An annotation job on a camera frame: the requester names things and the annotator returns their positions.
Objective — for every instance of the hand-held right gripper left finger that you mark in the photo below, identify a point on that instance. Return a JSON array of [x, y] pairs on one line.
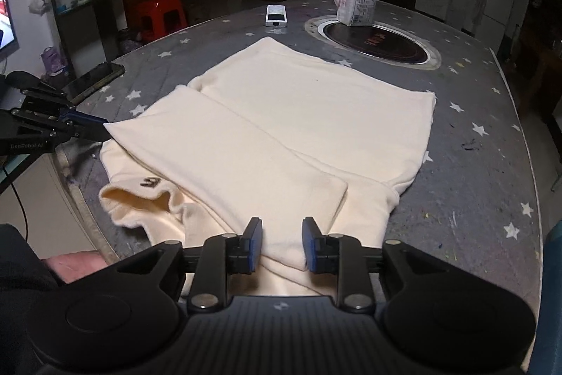
[[255, 248]]

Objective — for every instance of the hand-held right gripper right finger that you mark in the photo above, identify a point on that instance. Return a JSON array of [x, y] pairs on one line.
[[310, 248]]

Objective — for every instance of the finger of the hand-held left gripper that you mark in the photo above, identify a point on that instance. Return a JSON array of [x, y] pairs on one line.
[[37, 87], [84, 123]]

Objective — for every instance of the cream knit sweater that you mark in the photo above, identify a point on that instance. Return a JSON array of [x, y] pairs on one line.
[[281, 137]]

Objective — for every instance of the purple bag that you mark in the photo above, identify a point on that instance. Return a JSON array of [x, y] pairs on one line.
[[53, 62]]

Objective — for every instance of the black smartphone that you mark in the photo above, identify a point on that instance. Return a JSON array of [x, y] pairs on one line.
[[93, 79]]

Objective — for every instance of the television screen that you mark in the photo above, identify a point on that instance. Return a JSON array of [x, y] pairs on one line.
[[6, 12]]

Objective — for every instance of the red plastic stool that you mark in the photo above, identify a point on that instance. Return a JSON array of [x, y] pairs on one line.
[[160, 17]]

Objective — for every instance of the person's dark clothing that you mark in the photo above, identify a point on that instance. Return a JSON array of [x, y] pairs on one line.
[[22, 291]]

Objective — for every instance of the grey star-print table cover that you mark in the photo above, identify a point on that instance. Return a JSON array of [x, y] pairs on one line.
[[461, 164]]

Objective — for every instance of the round black induction cooktop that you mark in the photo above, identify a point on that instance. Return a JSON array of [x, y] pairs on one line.
[[376, 42]]

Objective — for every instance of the white remote control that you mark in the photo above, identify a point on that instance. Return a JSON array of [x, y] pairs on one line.
[[275, 15]]

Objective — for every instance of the white tissue pack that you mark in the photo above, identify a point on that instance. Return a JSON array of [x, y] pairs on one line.
[[356, 0]]

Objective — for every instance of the white refrigerator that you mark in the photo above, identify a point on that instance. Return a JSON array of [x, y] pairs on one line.
[[494, 1]]

